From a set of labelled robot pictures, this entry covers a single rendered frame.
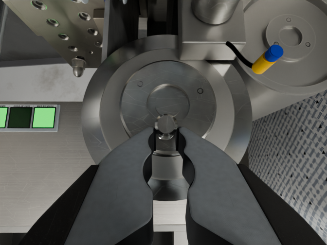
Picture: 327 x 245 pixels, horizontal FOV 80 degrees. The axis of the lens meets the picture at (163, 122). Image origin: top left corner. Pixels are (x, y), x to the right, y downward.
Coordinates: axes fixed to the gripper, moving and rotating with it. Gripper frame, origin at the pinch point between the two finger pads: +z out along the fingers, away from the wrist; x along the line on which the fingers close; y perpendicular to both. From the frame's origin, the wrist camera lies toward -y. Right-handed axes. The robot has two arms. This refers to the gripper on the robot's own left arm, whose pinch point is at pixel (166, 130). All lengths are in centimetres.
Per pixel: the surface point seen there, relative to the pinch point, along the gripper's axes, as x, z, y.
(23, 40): -149, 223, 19
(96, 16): -11.5, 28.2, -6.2
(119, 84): -3.9, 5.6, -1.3
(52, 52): -130, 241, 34
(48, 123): -28.3, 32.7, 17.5
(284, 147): 17.9, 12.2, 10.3
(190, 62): 2.3, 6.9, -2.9
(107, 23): -5.6, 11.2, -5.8
